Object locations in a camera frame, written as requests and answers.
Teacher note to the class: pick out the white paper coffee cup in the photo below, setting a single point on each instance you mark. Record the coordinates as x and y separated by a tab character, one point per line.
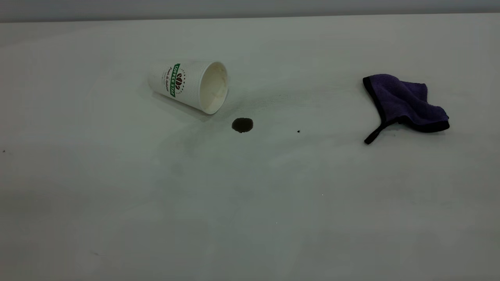
187	82

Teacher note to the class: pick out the purple microfiber cloth black trim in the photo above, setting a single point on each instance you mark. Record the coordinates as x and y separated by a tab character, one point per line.
402	99

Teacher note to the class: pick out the dark coffee spill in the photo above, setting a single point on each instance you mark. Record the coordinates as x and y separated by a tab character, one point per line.
242	125

